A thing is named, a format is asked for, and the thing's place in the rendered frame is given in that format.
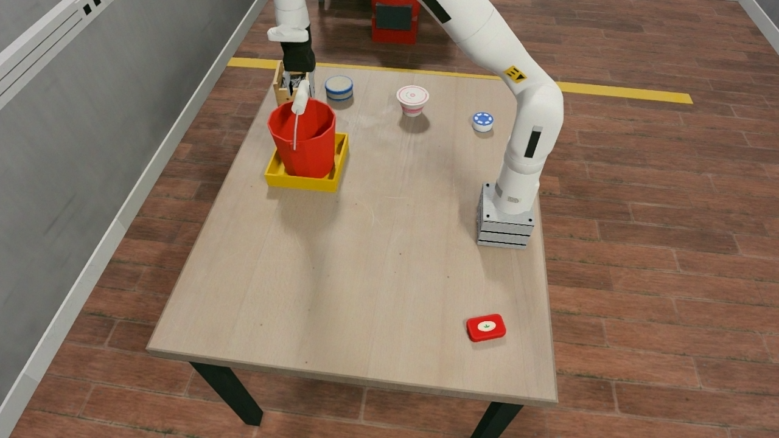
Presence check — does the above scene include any white yogurt cup with pink band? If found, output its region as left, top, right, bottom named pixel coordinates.
left=397, top=86, right=429, bottom=117

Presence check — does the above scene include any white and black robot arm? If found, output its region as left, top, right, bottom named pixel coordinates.
left=418, top=0, right=564, bottom=215

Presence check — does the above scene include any yellow shallow tray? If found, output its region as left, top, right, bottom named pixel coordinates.
left=264, top=133, right=349, bottom=192

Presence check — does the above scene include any blue and grey round tin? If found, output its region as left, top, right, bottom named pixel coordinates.
left=325, top=75, right=353, bottom=102

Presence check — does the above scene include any small wooden crate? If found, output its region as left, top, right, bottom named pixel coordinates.
left=273, top=60, right=309, bottom=106

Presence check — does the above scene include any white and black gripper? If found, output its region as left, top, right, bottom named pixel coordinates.
left=267, top=3, right=316, bottom=97

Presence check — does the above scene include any red mint tin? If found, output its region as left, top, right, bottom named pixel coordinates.
left=466, top=314, right=506, bottom=342

